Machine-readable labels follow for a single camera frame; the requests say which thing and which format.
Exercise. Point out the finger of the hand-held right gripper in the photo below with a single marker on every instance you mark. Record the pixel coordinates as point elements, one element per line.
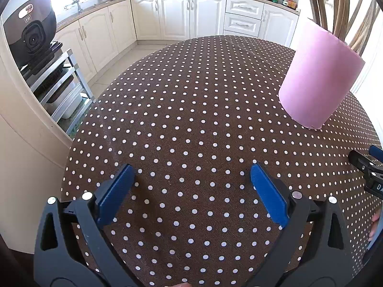
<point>376,151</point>
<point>369,172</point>

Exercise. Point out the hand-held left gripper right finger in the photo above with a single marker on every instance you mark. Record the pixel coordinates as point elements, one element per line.
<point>269,194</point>

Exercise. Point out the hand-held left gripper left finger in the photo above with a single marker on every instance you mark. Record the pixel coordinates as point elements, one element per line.
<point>115,194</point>

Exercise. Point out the pink cup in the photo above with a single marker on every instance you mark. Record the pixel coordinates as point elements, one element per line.
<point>320,74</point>

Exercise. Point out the group of wooden chopsticks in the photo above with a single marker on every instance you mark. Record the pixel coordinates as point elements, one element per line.
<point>344,12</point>

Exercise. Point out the person's right hand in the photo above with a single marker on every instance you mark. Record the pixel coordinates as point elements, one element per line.
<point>376,227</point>

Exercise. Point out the white plastic bin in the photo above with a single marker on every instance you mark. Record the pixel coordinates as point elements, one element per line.
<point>64,104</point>

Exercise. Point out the brown polka dot tablecloth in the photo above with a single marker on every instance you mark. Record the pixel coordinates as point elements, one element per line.
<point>191,110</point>

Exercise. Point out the metal storage rack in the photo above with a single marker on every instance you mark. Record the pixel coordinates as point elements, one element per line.
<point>71,62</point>

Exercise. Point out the black kitchen appliance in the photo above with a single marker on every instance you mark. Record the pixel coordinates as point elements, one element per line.
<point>30,36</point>

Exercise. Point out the cream lower cabinets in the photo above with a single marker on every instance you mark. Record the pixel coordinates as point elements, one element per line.
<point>176,15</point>

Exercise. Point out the silver faucet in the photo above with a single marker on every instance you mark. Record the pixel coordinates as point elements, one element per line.
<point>77,3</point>

